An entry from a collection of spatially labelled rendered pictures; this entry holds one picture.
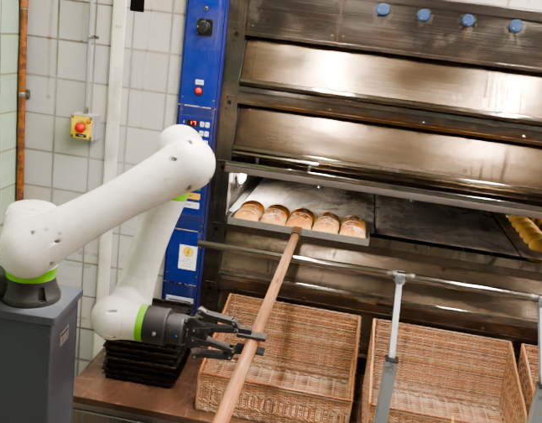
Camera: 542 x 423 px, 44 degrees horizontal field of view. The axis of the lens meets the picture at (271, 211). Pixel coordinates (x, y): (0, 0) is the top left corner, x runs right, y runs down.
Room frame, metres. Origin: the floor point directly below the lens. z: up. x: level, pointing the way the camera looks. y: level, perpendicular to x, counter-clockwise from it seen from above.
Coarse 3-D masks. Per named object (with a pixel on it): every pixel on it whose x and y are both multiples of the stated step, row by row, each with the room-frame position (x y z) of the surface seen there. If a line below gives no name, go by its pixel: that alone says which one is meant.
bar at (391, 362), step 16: (208, 240) 2.30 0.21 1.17; (256, 256) 2.27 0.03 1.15; (272, 256) 2.25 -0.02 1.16; (304, 256) 2.25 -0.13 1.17; (352, 272) 2.23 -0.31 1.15; (368, 272) 2.22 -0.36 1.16; (384, 272) 2.21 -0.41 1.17; (400, 272) 2.21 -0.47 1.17; (400, 288) 2.19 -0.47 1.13; (464, 288) 2.18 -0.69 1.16; (480, 288) 2.17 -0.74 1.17; (496, 288) 2.18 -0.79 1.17; (384, 368) 1.98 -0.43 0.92; (384, 384) 1.98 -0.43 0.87; (384, 400) 1.98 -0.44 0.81; (384, 416) 1.98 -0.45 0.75
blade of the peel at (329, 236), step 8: (264, 208) 2.80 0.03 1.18; (288, 208) 2.85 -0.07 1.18; (232, 216) 2.61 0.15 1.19; (232, 224) 2.52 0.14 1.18; (240, 224) 2.51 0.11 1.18; (248, 224) 2.51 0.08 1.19; (256, 224) 2.51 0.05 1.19; (264, 224) 2.50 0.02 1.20; (272, 224) 2.50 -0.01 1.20; (312, 224) 2.65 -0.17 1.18; (368, 224) 2.75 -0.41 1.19; (288, 232) 2.49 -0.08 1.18; (304, 232) 2.49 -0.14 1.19; (312, 232) 2.48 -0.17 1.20; (320, 232) 2.48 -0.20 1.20; (328, 232) 2.47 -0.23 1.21; (368, 232) 2.57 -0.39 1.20; (336, 240) 2.47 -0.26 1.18; (344, 240) 2.47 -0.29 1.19; (352, 240) 2.46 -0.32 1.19; (360, 240) 2.46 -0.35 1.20; (368, 240) 2.46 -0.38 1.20
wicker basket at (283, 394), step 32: (288, 320) 2.57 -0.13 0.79; (320, 320) 2.56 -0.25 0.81; (352, 320) 2.55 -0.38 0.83; (320, 352) 2.52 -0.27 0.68; (352, 352) 2.51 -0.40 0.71; (224, 384) 2.15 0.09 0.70; (256, 384) 2.13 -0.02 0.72; (288, 384) 2.41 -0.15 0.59; (320, 384) 2.43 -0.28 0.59; (352, 384) 2.17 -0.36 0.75; (256, 416) 2.13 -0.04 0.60; (288, 416) 2.12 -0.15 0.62; (320, 416) 2.20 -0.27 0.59
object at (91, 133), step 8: (72, 112) 2.67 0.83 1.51; (80, 112) 2.69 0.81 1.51; (72, 120) 2.66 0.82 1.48; (80, 120) 2.65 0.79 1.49; (96, 120) 2.68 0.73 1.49; (72, 128) 2.66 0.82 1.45; (88, 128) 2.65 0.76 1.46; (96, 128) 2.68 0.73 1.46; (72, 136) 2.66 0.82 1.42; (80, 136) 2.65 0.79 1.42; (88, 136) 2.65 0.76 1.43; (96, 136) 2.69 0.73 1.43
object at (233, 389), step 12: (288, 252) 2.17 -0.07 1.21; (288, 264) 2.07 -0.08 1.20; (276, 276) 1.92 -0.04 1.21; (276, 288) 1.83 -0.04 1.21; (264, 300) 1.73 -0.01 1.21; (264, 312) 1.65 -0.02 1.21; (264, 324) 1.59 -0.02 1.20; (252, 348) 1.43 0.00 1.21; (240, 360) 1.37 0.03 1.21; (252, 360) 1.40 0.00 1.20; (240, 372) 1.32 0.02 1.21; (228, 384) 1.27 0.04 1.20; (240, 384) 1.27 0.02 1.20; (228, 396) 1.21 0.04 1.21; (228, 408) 1.17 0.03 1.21; (216, 420) 1.12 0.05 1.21; (228, 420) 1.14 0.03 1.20
